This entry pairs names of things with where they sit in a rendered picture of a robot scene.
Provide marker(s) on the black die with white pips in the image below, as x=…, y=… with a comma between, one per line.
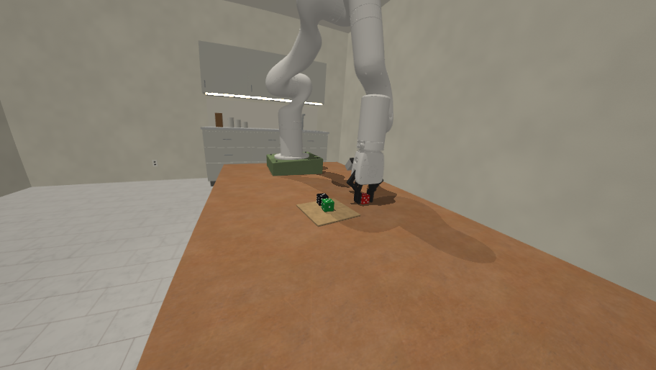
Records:
x=319, y=198

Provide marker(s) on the green die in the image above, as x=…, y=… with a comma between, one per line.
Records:
x=327, y=205

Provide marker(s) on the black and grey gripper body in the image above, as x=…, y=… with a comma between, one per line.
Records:
x=368, y=167

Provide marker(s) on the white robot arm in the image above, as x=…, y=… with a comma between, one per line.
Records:
x=376, y=111

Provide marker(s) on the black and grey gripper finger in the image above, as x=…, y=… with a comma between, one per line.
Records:
x=357, y=188
x=372, y=188

